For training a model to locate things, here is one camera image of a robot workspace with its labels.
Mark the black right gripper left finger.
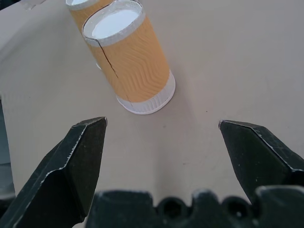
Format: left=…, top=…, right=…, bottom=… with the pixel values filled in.
left=0, top=116, right=108, bottom=228

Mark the orange ripple paper cup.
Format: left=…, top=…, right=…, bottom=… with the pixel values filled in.
left=65, top=0, right=114, bottom=70
left=82, top=0, right=176, bottom=116

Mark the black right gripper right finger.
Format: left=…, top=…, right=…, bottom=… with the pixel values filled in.
left=218, top=120, right=304, bottom=205

